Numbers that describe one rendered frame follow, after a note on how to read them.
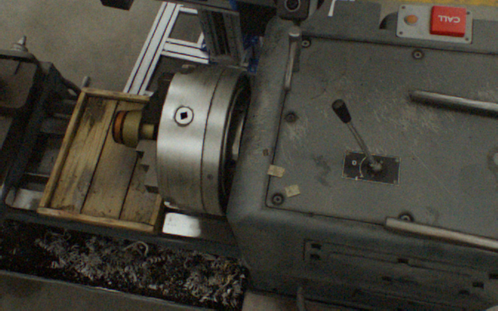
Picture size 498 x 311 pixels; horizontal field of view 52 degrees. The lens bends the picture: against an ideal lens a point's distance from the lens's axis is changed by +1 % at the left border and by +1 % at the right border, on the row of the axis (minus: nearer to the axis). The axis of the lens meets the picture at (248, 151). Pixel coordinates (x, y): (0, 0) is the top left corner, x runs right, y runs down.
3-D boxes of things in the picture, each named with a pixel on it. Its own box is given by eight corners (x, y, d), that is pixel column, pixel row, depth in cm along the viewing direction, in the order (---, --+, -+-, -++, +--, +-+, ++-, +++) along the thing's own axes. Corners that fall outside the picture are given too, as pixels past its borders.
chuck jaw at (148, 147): (189, 144, 106) (174, 195, 101) (193, 155, 110) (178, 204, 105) (138, 136, 108) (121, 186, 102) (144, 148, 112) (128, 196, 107)
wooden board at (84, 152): (191, 107, 138) (188, 100, 134) (157, 235, 124) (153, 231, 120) (87, 94, 142) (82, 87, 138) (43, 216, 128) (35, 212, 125)
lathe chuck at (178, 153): (243, 98, 127) (222, 41, 97) (220, 221, 120) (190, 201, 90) (208, 93, 129) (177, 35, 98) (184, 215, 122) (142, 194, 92)
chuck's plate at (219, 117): (256, 99, 127) (240, 43, 97) (234, 223, 120) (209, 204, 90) (243, 98, 127) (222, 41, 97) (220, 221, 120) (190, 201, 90)
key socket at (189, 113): (180, 129, 97) (176, 126, 94) (178, 114, 98) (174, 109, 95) (197, 126, 97) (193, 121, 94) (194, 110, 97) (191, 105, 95)
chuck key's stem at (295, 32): (301, 74, 93) (300, 35, 83) (289, 73, 94) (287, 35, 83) (302, 64, 94) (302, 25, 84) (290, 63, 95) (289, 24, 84)
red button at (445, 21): (463, 14, 97) (466, 7, 95) (462, 40, 95) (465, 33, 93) (430, 11, 98) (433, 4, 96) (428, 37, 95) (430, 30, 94)
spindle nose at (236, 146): (263, 114, 120) (254, 81, 100) (248, 200, 116) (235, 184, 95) (250, 112, 121) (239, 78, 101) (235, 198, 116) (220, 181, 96)
